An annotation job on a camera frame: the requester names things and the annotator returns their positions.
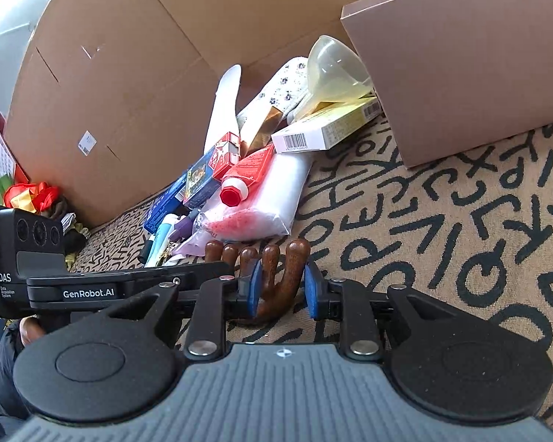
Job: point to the beige black-patterned rug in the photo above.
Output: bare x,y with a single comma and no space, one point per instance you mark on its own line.
442,221

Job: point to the blue picture box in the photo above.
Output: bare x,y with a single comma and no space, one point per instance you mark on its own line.
202,179

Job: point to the person's dark trouser leg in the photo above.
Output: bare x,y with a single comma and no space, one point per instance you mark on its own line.
0,377

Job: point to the white flower-print sock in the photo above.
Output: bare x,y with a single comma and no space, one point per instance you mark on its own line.
276,92

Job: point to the red and white card box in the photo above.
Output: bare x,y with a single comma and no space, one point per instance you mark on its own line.
225,154

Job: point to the large brown cardboard box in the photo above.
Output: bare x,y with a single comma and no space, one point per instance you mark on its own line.
133,69

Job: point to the brown wooden hand-shaped massager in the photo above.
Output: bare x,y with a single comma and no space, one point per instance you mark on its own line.
281,281

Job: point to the gold foil packet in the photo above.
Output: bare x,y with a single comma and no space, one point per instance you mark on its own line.
262,131

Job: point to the white and blue tube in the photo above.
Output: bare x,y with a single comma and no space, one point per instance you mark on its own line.
159,241

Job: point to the clear plastic bag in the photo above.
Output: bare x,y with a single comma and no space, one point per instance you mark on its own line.
276,198

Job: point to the white and yellow carton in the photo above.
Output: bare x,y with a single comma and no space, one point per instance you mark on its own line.
322,131

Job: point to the person's left hand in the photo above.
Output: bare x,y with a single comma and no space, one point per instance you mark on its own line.
30,331

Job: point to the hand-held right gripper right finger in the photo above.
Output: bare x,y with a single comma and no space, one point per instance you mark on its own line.
311,294

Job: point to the red and yellow cloth pile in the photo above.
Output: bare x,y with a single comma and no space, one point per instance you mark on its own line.
32,195

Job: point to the translucent plastic funnel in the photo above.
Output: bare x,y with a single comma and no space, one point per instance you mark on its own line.
334,71

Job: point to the red-capped red-label bottle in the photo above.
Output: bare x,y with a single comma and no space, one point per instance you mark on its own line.
246,172

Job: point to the purple small bottle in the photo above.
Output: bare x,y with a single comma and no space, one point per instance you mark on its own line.
184,228

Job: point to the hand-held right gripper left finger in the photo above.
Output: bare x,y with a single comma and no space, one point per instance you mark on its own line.
254,292

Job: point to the pinkish brown cardboard container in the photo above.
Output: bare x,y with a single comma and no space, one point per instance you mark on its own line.
465,64

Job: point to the red wall calendar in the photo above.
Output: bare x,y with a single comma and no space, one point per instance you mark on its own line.
0,142

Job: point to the dark blue flat box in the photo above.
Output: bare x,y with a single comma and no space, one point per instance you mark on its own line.
166,207

